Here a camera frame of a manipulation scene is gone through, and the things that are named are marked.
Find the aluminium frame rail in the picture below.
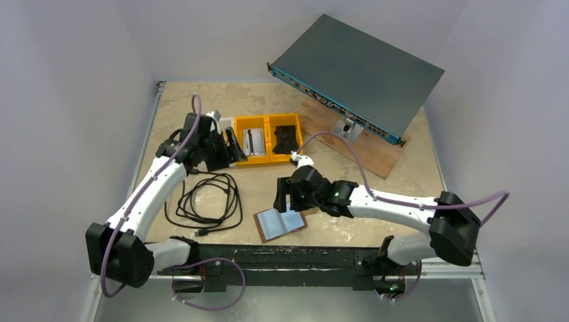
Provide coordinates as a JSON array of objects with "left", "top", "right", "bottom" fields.
[{"left": 421, "top": 250, "right": 484, "bottom": 280}]

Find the blue grey network switch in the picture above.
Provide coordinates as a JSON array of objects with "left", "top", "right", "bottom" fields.
[{"left": 267, "top": 14, "right": 445, "bottom": 147}]

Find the metal bracket with knob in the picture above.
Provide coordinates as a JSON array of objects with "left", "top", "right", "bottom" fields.
[{"left": 333, "top": 118, "right": 364, "bottom": 142}]

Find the black usb cable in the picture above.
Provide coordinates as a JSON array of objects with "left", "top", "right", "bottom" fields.
[{"left": 164, "top": 166, "right": 244, "bottom": 239}]

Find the wooden board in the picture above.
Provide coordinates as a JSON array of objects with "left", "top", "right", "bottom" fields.
[{"left": 297, "top": 98, "right": 410, "bottom": 179}]

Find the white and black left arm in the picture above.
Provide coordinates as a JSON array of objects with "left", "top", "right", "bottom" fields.
[{"left": 85, "top": 111, "right": 247, "bottom": 288}]

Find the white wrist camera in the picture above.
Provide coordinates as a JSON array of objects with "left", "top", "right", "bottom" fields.
[
  {"left": 290, "top": 152, "right": 314, "bottom": 169},
  {"left": 206, "top": 110, "right": 221, "bottom": 123}
]

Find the white plastic bin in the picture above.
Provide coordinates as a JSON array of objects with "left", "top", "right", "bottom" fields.
[{"left": 219, "top": 118, "right": 237, "bottom": 167}]

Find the silver cards stack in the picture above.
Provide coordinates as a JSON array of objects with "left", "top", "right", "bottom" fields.
[{"left": 243, "top": 128, "right": 266, "bottom": 157}]

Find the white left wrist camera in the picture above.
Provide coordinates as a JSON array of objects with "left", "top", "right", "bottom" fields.
[{"left": 206, "top": 110, "right": 221, "bottom": 123}]

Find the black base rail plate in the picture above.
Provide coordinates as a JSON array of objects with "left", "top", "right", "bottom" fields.
[{"left": 158, "top": 241, "right": 421, "bottom": 294}]

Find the brown leather card holder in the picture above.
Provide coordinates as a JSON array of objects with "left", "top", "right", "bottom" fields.
[{"left": 253, "top": 209, "right": 317, "bottom": 244}]

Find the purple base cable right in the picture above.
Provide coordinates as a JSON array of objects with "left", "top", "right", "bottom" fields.
[{"left": 378, "top": 258, "right": 422, "bottom": 303}]

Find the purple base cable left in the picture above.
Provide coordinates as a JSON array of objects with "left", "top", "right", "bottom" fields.
[{"left": 171, "top": 258, "right": 246, "bottom": 313}]

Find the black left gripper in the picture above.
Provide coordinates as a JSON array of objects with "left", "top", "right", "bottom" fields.
[{"left": 199, "top": 127, "right": 246, "bottom": 171}]

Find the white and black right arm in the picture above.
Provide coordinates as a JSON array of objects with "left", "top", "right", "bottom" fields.
[{"left": 273, "top": 166, "right": 481, "bottom": 273}]

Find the black cards stack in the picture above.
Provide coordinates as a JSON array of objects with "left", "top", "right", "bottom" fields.
[{"left": 272, "top": 125, "right": 299, "bottom": 154}]

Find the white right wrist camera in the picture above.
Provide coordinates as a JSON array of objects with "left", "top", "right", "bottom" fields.
[{"left": 290, "top": 152, "right": 314, "bottom": 169}]

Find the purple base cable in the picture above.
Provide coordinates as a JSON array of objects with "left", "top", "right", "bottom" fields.
[
  {"left": 378, "top": 258, "right": 422, "bottom": 303},
  {"left": 171, "top": 258, "right": 246, "bottom": 313}
]

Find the yellow bin right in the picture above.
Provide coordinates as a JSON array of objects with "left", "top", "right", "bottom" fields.
[{"left": 264, "top": 113, "right": 303, "bottom": 164}]

